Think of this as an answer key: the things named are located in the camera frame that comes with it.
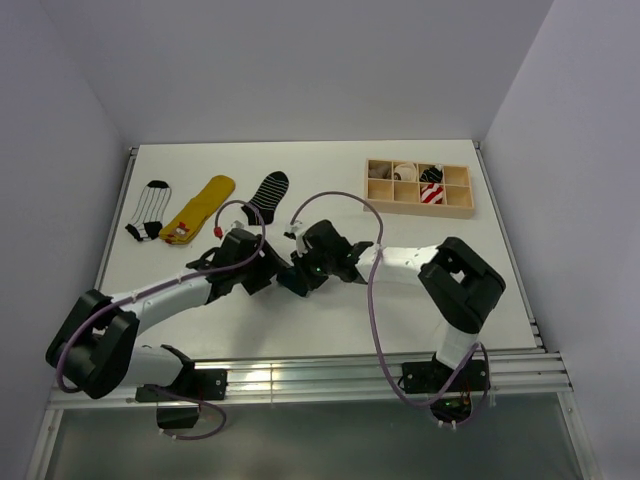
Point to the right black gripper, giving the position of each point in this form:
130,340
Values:
301,264

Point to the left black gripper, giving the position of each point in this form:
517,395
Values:
268,265

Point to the dark green reindeer sock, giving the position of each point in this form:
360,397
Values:
291,280

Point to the black white striped ankle sock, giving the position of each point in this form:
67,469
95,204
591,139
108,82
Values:
266,199

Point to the wooden compartment box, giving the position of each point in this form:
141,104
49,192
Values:
419,188

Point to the red white santa sock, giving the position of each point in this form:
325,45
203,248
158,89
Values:
431,194

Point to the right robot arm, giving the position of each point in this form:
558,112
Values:
464,287

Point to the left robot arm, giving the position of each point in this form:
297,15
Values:
94,351

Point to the mustard yellow sock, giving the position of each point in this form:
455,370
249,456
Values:
189,221

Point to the beige rolled sock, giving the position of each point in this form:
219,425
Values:
380,170

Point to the cream rolled sock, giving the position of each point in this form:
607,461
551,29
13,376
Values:
406,172

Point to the black rolled sock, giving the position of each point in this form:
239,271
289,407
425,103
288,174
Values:
432,174

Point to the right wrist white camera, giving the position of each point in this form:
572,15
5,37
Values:
295,231

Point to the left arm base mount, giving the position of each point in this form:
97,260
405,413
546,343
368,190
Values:
182,404

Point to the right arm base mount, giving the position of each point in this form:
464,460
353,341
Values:
427,377

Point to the aluminium front rail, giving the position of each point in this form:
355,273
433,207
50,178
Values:
361,379

